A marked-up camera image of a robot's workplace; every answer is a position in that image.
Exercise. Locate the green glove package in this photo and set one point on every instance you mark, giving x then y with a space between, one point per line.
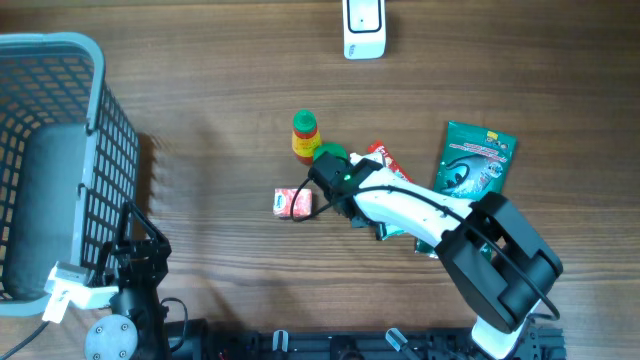
474 161

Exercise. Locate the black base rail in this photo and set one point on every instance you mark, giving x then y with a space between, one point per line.
350 345

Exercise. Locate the green lid jar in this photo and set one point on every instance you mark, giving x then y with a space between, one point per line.
334 149

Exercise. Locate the red sauce bottle green cap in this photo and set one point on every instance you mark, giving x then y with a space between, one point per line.
306 137

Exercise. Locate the red coffee stick sachet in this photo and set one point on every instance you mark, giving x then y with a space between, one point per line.
389 161

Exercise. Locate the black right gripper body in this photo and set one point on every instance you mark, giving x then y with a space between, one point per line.
357 222

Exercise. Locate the white barcode scanner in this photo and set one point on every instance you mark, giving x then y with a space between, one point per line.
364 29

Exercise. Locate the red white small box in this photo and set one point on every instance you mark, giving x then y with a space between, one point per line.
288 202

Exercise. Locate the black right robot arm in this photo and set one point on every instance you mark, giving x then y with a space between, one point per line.
498 262

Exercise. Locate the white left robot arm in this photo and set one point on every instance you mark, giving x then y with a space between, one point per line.
141 325

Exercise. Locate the grey plastic basket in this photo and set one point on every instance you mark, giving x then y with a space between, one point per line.
69 161

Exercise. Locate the teal wipes packet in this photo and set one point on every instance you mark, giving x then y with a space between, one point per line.
390 231

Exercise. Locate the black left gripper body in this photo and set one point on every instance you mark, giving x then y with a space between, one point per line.
150 275

